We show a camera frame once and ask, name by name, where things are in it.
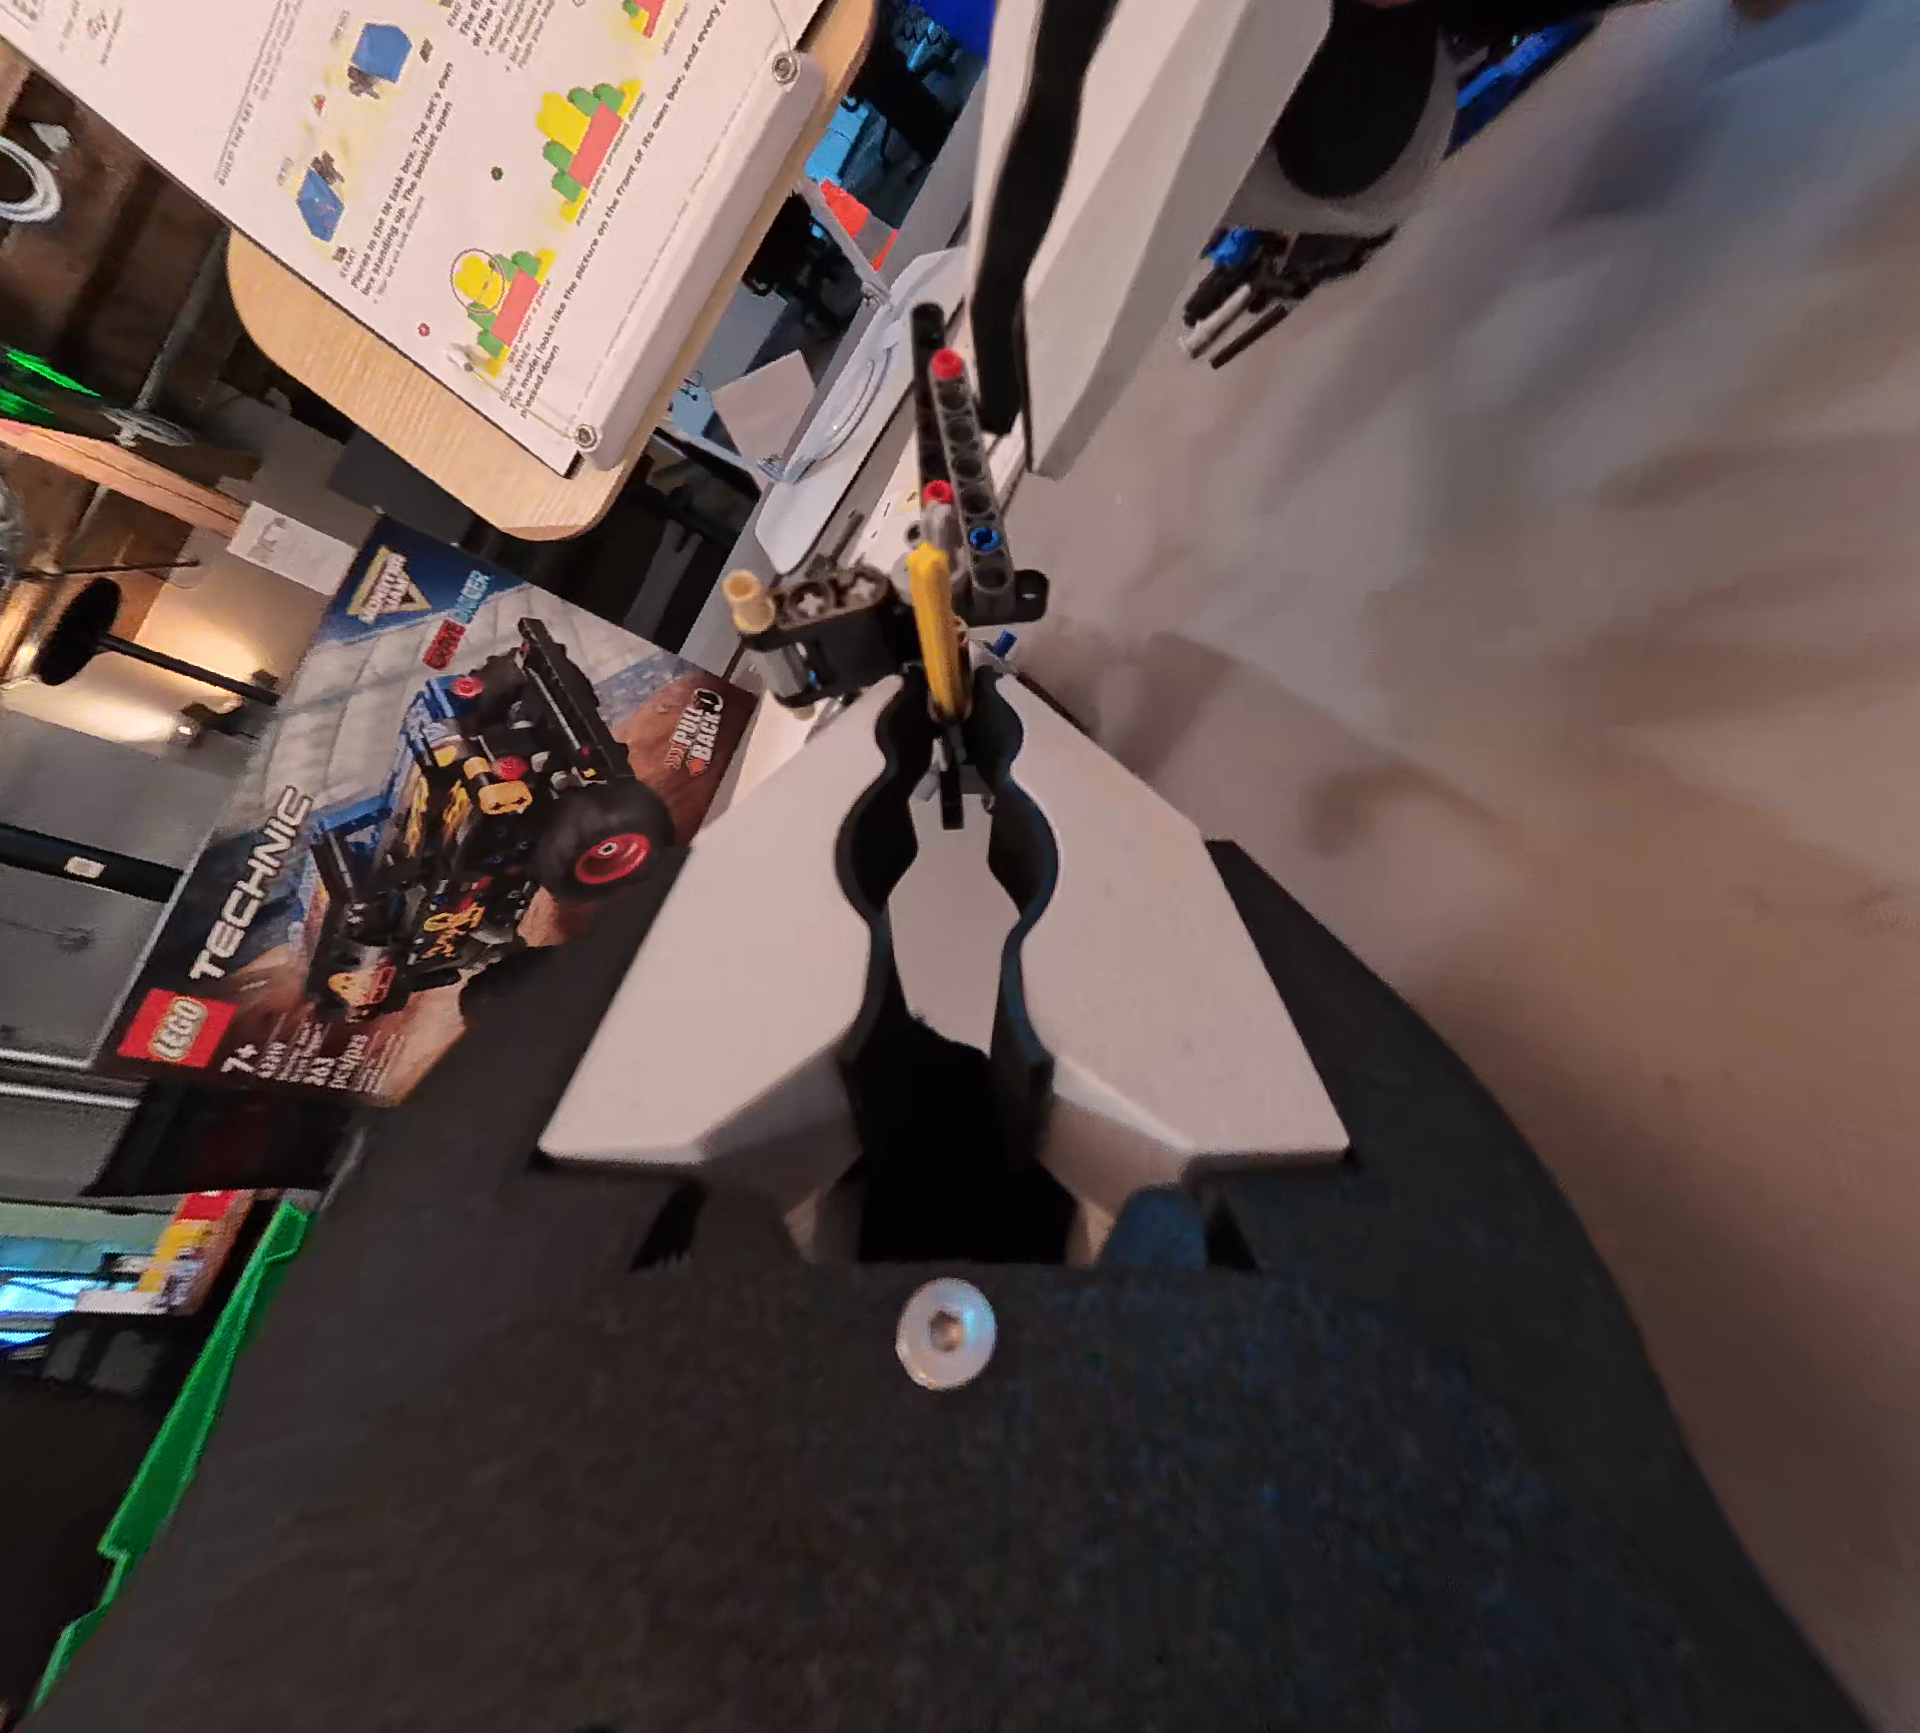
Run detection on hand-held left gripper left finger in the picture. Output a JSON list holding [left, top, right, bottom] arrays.
[[536, 671, 923, 1210]]

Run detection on green plastic bin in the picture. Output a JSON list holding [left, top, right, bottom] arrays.
[[30, 1200, 319, 1721]]

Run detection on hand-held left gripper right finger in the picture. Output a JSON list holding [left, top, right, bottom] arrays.
[[981, 683, 1356, 1195]]

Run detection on scattered small lego pieces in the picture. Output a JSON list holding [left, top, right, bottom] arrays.
[[1181, 221, 1400, 371]]

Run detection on lego set box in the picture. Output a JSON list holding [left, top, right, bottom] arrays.
[[90, 514, 761, 1113]]

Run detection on black lego beam assembly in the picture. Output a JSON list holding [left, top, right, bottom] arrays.
[[719, 300, 1052, 834]]

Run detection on white instruction sheet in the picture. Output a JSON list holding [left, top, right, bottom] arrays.
[[0, 0, 871, 479]]

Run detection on white stand base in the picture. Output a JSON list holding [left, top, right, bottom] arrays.
[[753, 249, 984, 581]]

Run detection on wooden display board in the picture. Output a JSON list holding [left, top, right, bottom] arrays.
[[224, 0, 881, 545]]

